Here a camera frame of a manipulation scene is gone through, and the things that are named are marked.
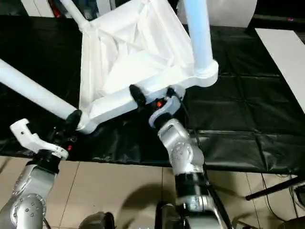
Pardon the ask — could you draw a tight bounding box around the white plastic table top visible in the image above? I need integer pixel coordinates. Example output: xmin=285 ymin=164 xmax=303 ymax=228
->
xmin=75 ymin=0 xmax=219 ymax=135

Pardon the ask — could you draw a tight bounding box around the black table mat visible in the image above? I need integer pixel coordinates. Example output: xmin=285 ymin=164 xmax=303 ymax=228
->
xmin=0 ymin=14 xmax=305 ymax=175

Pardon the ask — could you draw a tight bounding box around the dark left robot foot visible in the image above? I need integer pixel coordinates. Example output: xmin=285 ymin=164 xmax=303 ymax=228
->
xmin=79 ymin=210 xmax=115 ymax=229

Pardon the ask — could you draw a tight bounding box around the dark robot foot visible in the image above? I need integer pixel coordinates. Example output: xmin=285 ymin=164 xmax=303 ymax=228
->
xmin=154 ymin=201 xmax=183 ymax=229
xmin=79 ymin=210 xmax=115 ymax=229

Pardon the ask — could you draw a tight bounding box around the dark right robot foot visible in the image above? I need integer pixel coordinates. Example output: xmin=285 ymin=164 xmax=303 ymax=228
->
xmin=154 ymin=201 xmax=183 ymax=229

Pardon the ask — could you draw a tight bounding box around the white cabinet with glass doors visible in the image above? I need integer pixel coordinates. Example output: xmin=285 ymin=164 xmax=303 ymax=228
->
xmin=22 ymin=0 xmax=112 ymax=19

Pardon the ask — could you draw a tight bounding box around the white flat board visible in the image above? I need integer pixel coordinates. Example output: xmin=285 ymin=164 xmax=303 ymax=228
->
xmin=254 ymin=27 xmax=305 ymax=115

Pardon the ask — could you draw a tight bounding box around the black monitor with red logo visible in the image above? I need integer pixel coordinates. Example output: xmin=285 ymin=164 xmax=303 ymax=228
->
xmin=247 ymin=0 xmax=305 ymax=31

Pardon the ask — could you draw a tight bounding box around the black tripod leg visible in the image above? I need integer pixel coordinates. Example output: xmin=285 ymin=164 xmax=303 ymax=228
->
xmin=244 ymin=176 xmax=299 ymax=201

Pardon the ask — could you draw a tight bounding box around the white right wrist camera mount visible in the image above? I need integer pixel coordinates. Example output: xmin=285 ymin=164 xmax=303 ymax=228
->
xmin=148 ymin=85 xmax=186 ymax=127

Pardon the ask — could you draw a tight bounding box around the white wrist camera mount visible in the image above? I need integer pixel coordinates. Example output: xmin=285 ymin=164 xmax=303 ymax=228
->
xmin=9 ymin=118 xmax=70 ymax=161
xmin=148 ymin=85 xmax=186 ymax=127

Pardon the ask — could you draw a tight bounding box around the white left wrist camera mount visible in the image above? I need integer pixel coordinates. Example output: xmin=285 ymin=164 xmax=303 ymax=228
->
xmin=9 ymin=118 xmax=70 ymax=161

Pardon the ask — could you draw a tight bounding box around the white panel with round mount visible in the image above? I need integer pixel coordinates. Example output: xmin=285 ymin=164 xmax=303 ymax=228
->
xmin=177 ymin=0 xmax=258 ymax=29

